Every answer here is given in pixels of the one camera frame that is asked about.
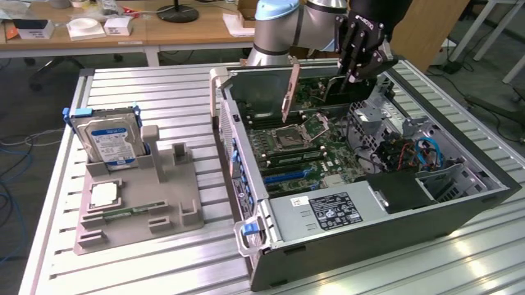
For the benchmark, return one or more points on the gray power supply unit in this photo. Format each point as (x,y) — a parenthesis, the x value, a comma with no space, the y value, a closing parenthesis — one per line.
(327,209)

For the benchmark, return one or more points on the silver chipset heatsink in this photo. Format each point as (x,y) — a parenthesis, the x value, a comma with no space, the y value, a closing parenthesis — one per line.
(335,182)

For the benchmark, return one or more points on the white box on desk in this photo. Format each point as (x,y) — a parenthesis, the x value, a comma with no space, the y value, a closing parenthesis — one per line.
(85,29)

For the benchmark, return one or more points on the metal socket cover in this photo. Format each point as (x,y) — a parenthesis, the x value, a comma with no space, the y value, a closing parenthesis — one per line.
(318,124)

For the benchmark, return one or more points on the black monitor stand base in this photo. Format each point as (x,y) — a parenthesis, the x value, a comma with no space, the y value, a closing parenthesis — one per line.
(178,13)

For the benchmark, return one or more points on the wooden cabinet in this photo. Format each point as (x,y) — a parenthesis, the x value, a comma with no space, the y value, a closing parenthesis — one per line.
(434,33)

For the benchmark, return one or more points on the white box with label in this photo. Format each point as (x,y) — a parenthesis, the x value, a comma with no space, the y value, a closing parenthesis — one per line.
(35,29)

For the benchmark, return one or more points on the metal disk bay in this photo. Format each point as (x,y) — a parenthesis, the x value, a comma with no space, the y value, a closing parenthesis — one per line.
(450,181)

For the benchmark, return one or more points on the small white carton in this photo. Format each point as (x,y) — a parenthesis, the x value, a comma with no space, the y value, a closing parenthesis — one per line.
(118,27)

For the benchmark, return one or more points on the silver CPU chip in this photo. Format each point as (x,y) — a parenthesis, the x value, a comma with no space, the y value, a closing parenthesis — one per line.
(104,195)

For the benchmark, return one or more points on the cardboard box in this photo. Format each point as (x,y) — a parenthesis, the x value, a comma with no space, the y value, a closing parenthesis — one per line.
(247,9)

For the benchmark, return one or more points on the hard disk in blue carrier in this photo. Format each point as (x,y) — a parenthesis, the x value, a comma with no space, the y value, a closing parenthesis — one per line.
(111,138)

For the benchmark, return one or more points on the wooden desk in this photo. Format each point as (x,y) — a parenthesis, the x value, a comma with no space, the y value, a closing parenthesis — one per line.
(163,33)

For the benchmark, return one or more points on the green motherboard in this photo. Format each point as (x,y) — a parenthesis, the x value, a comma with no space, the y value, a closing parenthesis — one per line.
(331,147)

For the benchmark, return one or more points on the gray parts rack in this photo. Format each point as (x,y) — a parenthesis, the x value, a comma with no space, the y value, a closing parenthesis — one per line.
(180,190)

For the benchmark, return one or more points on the CPU socket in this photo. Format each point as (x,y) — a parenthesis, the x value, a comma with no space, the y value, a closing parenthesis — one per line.
(291,136)

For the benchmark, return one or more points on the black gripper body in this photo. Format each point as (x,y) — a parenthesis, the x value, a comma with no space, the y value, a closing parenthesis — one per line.
(366,33)

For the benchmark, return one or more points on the black office chair base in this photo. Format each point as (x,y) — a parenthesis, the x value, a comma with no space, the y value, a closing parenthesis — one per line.
(57,69)

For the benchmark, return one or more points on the open black PC case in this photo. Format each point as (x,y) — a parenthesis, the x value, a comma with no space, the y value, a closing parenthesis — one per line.
(369,255)

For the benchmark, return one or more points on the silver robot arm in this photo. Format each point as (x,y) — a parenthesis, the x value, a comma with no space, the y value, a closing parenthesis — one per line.
(283,27)

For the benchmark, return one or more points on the green RAM stick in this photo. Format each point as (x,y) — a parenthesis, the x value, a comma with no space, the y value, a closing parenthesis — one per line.
(127,212)

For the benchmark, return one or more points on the graphics card with metal bracket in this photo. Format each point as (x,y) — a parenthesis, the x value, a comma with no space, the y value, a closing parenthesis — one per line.
(349,92)

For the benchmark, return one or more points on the blue expansion slot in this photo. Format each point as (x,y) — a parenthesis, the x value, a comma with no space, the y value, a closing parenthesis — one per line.
(287,176)

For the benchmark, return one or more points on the white table frame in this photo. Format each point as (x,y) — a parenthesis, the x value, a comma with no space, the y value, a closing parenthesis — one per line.
(500,30)

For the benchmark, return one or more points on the installed black RAM stick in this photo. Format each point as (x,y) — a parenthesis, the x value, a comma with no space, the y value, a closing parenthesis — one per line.
(295,155)

